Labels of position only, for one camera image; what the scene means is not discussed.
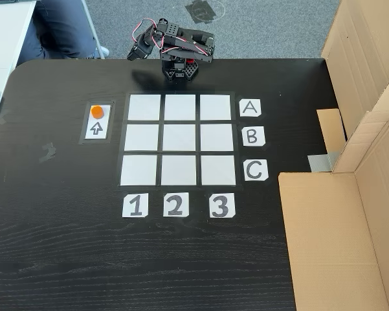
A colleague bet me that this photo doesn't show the red and white servo cable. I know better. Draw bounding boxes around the red and white servo cable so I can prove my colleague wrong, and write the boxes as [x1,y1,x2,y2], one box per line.
[131,18,212,56]

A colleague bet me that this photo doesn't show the paper label letter B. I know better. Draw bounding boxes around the paper label letter B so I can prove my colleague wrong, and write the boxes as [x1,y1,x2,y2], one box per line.
[242,126,267,147]

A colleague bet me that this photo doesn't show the brown cardboard box wall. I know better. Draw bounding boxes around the brown cardboard box wall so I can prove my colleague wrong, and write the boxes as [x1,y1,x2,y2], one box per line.
[278,109,389,311]
[316,0,389,172]

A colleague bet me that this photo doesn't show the white table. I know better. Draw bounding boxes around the white table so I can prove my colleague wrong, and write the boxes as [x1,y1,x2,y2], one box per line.
[0,0,37,91]

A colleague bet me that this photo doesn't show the white nine-square grid sheet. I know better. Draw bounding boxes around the white nine-square grid sheet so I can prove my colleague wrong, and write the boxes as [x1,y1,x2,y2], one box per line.
[117,91,243,190]

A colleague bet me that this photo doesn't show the white arrow paper sheet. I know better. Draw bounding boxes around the white arrow paper sheet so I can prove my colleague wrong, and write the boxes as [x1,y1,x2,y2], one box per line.
[83,103,113,141]

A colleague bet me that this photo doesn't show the clear tape scraps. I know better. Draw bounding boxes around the clear tape scraps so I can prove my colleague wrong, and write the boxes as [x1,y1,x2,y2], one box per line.
[39,142,58,163]

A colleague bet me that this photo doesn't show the paper label number 2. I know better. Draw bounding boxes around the paper label number 2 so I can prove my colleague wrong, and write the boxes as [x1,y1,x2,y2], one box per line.
[162,192,190,218]

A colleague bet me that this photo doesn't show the black tape patch on floor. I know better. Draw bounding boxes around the black tape patch on floor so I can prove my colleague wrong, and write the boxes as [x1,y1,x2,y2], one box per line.
[184,0,227,25]

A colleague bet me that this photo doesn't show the paper label number 1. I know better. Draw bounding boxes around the paper label number 1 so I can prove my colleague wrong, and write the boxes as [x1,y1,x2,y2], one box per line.
[122,193,149,218]

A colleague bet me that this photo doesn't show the grey duct tape strip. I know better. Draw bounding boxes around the grey duct tape strip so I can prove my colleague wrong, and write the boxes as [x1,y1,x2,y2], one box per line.
[307,152,341,173]

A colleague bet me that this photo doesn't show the paper label number 3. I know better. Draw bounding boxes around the paper label number 3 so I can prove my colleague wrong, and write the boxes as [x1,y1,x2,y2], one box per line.
[209,193,236,218]

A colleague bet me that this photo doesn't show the paper label letter A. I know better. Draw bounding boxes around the paper label letter A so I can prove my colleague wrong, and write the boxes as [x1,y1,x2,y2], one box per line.
[239,98,263,118]

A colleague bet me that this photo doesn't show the paper label letter C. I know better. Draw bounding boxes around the paper label letter C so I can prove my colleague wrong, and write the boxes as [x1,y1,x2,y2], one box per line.
[243,159,269,182]

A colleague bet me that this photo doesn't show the person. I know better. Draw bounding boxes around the person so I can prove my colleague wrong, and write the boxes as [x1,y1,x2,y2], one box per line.
[17,0,111,60]

